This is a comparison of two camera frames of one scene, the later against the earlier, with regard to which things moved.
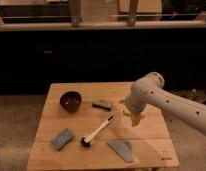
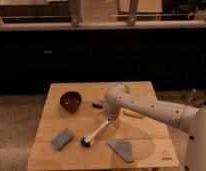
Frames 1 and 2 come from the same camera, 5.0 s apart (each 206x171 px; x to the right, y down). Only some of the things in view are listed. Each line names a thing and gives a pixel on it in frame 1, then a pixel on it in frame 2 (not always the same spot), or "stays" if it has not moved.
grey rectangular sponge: x=62 y=139 stays
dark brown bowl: x=71 y=100 stays
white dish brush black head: x=87 y=140 stays
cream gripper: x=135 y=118 → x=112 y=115
